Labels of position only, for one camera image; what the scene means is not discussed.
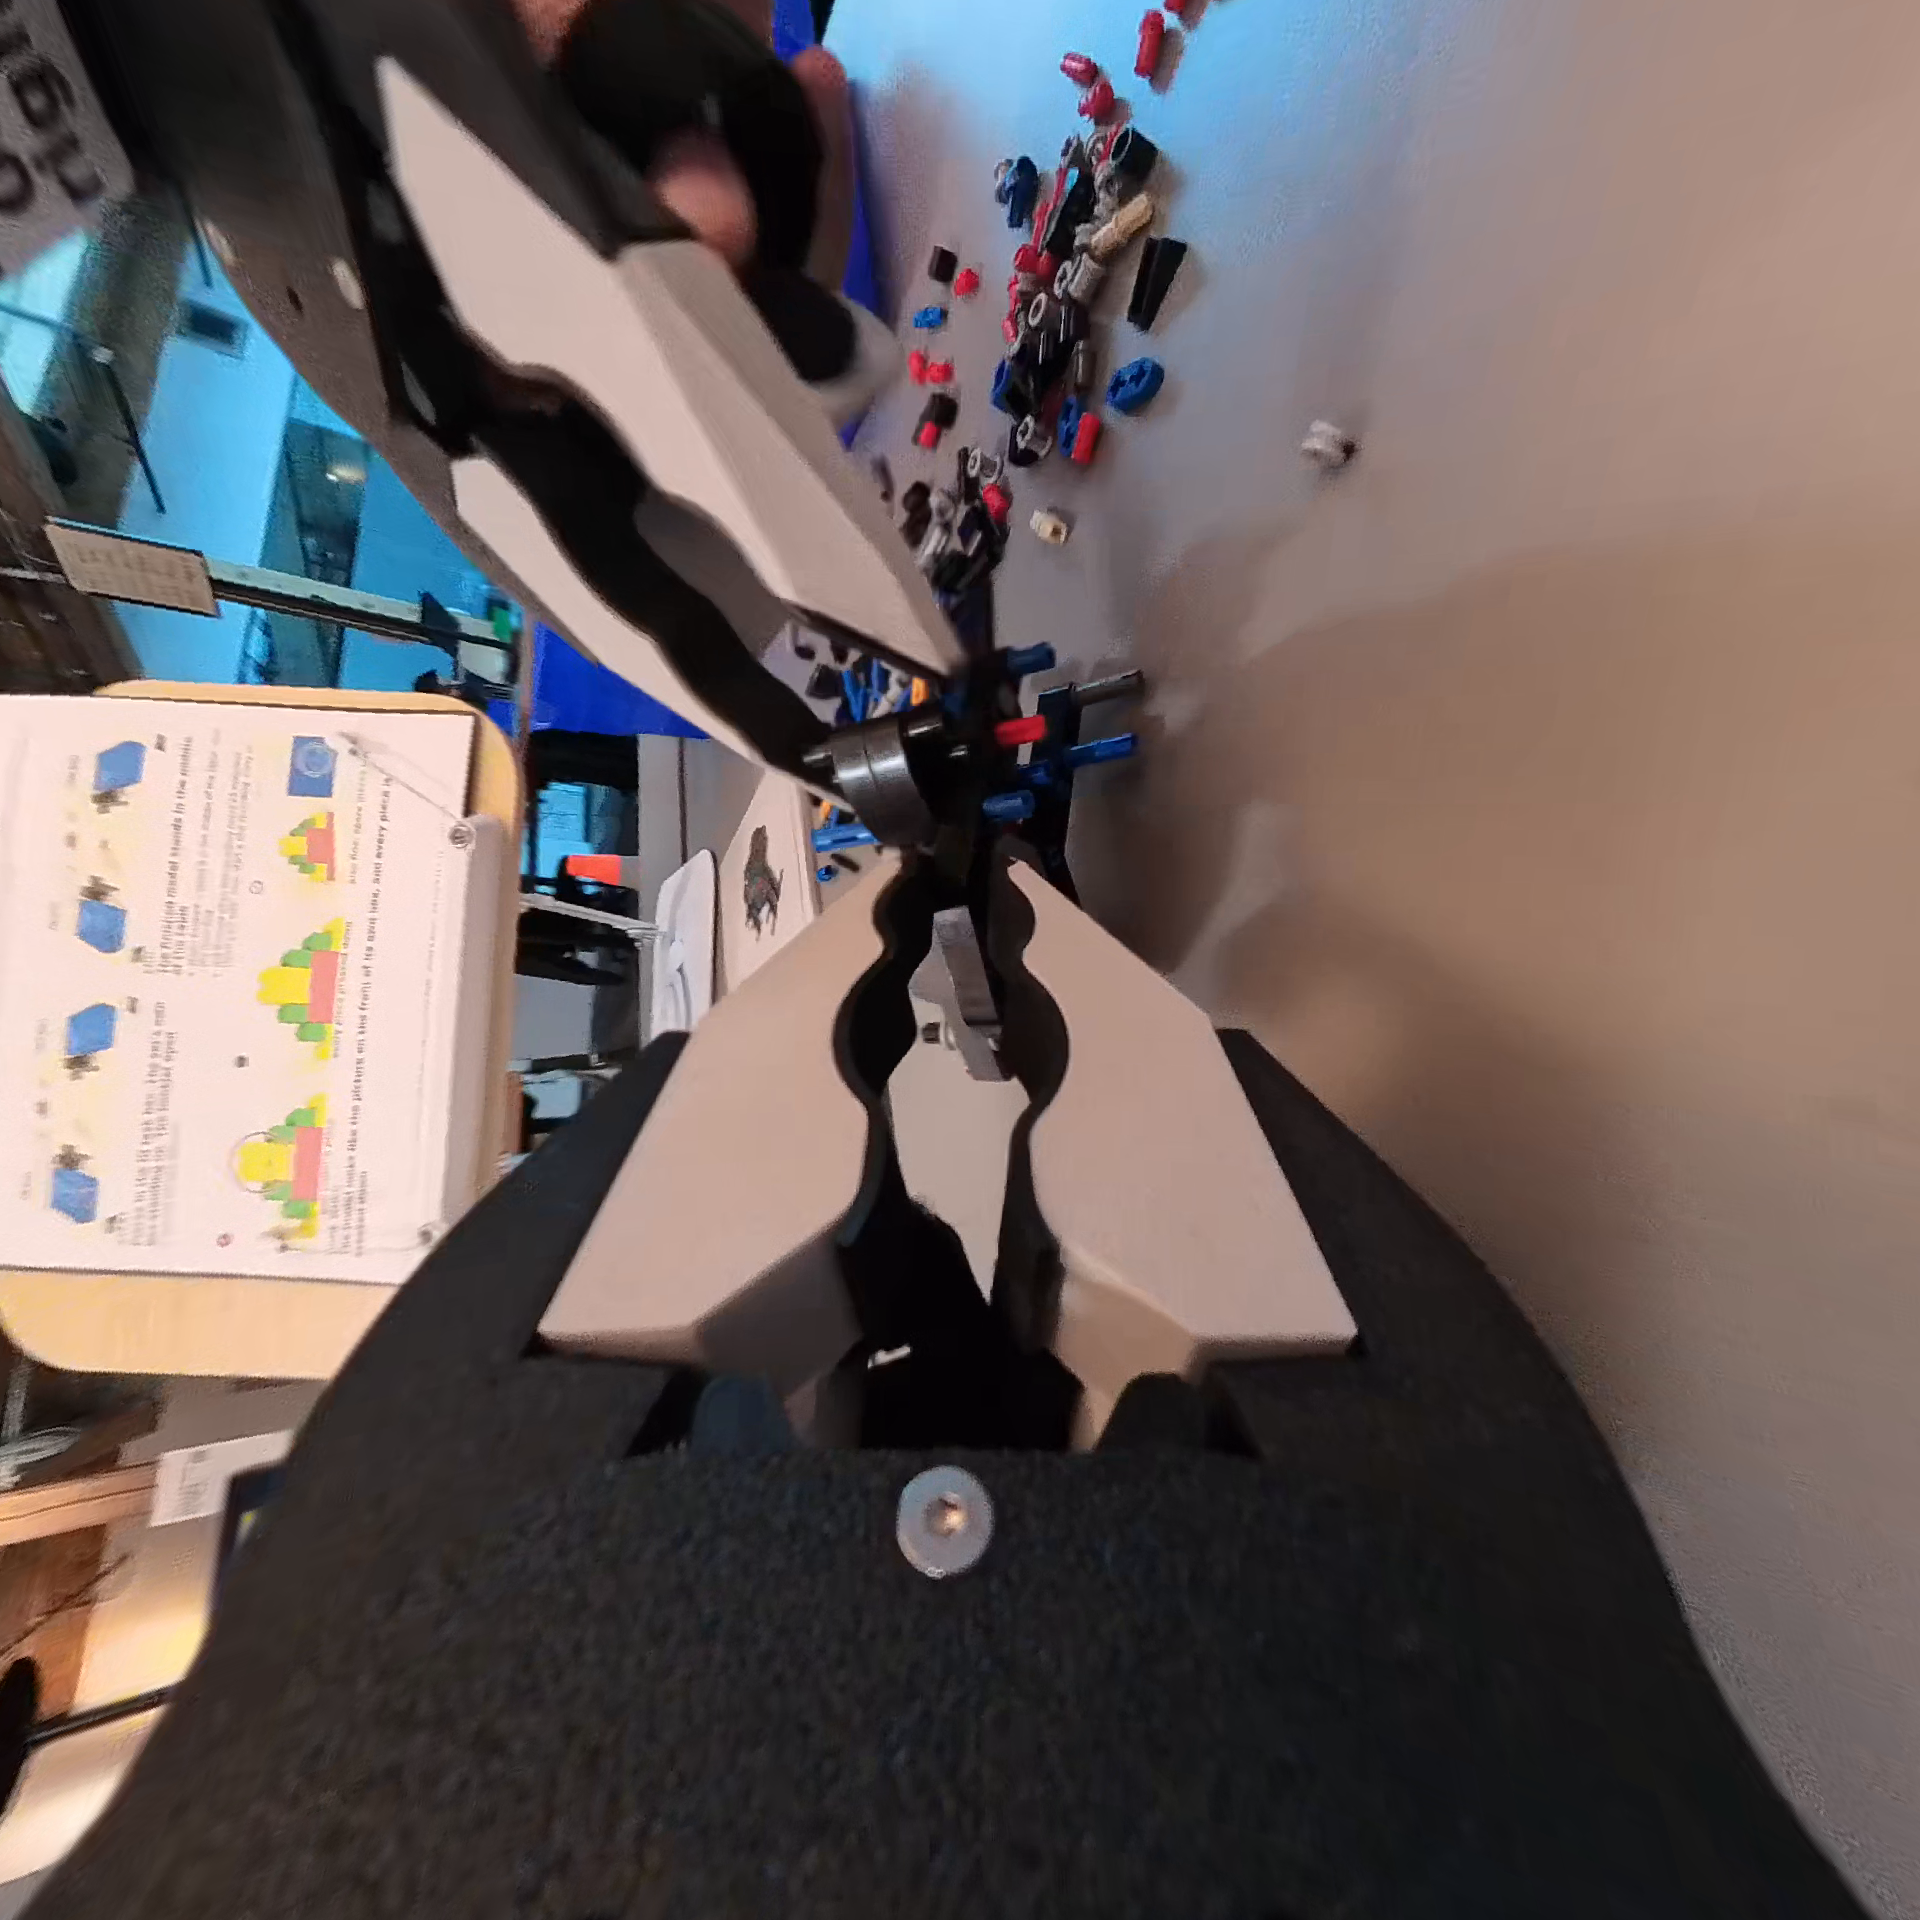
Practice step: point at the lego instruction booklet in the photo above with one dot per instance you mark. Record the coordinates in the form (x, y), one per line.
(786, 841)

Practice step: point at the blue plastic bin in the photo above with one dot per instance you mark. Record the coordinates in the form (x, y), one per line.
(616, 691)

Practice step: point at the grey and black lego assembly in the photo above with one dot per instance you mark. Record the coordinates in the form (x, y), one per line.
(901, 765)

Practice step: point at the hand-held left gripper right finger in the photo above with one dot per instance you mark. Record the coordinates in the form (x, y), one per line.
(1185, 1202)

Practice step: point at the pile of small lego pins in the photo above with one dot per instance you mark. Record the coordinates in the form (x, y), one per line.
(1050, 302)

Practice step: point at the wooden board with instruction sheet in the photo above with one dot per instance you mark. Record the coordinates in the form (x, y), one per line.
(255, 976)

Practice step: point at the person's right hand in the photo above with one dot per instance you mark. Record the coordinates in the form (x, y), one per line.
(707, 197)

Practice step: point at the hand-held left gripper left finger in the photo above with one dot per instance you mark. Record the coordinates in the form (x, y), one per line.
(707, 1202)

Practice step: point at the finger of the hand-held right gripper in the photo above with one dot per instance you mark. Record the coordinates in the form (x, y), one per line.
(556, 585)
(721, 391)

